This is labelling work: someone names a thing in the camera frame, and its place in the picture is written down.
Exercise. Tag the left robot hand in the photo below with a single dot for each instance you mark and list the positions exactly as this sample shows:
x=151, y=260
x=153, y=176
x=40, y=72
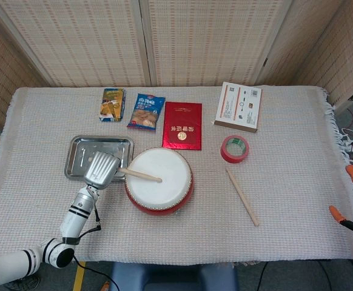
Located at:
x=100, y=169

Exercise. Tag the wooden drumstick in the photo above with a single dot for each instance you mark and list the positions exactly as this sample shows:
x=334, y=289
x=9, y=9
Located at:
x=140, y=175
x=242, y=197

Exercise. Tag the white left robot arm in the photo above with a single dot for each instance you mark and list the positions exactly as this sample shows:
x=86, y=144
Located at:
x=75, y=218

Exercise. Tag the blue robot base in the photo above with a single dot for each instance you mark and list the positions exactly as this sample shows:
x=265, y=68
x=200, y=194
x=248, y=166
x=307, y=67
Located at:
x=170, y=276

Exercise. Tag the stainless steel tray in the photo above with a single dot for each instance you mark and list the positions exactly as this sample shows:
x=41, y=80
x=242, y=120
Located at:
x=79, y=145

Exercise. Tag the red drum with white skin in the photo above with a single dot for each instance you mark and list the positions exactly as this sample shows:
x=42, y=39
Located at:
x=164, y=194

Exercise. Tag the yellow and blue snack box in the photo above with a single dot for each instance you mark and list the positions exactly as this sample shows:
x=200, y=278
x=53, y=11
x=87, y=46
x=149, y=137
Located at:
x=112, y=104

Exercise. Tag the blue snack bag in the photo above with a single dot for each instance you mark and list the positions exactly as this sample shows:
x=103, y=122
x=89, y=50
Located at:
x=146, y=112

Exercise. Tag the white woven tablecloth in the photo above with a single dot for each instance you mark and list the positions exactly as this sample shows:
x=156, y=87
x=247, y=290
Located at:
x=285, y=197

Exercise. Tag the red certificate booklet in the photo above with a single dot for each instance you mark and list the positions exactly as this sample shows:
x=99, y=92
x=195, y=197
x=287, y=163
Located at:
x=181, y=121

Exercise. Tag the red tape roll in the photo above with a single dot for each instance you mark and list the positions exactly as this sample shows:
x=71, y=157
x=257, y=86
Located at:
x=225, y=154

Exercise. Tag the woven folding screen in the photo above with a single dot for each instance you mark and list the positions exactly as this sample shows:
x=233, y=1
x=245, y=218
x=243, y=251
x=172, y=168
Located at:
x=73, y=45

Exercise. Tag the cardboard box with white label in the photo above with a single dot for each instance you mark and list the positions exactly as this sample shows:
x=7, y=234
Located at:
x=240, y=106

